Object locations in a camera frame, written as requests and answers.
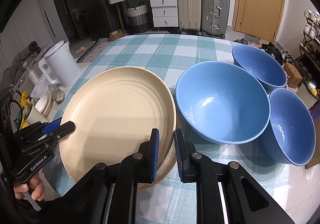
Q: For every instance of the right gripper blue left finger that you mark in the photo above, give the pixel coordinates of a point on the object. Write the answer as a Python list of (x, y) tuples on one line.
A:
[(154, 141)]

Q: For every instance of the wooden shoe rack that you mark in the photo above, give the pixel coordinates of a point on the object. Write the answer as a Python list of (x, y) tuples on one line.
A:
[(308, 61)]

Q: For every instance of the woven laundry basket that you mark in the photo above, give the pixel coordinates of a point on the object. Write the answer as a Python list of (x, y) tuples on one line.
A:
[(138, 18)]

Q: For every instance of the small cream dish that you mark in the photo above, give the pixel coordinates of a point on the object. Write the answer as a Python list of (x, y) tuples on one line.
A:
[(44, 104)]

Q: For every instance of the wooden door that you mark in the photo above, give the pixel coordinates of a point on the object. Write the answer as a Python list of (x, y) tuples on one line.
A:
[(260, 18)]

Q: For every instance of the small cardboard box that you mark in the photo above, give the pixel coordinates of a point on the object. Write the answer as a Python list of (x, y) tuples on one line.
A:
[(115, 35)]

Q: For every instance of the brown earbuds case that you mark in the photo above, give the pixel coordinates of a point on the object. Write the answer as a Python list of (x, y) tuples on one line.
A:
[(60, 97)]

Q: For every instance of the silver suitcase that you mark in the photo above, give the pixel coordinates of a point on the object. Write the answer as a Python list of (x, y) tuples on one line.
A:
[(214, 17)]

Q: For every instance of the cardboard box on floor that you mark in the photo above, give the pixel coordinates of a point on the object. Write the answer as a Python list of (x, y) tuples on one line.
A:
[(294, 78)]

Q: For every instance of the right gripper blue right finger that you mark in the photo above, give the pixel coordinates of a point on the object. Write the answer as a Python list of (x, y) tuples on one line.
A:
[(184, 151)]

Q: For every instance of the beige suitcase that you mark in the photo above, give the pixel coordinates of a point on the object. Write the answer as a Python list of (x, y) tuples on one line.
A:
[(189, 15)]

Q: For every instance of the left hand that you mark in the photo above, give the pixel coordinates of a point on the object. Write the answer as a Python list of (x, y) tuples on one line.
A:
[(36, 186)]

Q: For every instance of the large blue bowl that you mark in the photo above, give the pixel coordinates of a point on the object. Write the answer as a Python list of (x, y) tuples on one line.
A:
[(222, 102)]

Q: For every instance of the dotted floor mat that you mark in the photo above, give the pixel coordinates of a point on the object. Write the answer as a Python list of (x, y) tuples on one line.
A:
[(91, 48)]

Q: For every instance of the cream cup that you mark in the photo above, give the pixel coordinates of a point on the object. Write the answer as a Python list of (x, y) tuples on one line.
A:
[(32, 115)]

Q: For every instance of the white electric kettle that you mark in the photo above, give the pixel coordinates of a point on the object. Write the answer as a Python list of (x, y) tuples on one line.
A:
[(59, 66)]

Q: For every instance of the teal plaid tablecloth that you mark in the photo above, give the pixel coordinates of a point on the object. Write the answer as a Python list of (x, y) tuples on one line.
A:
[(168, 56)]

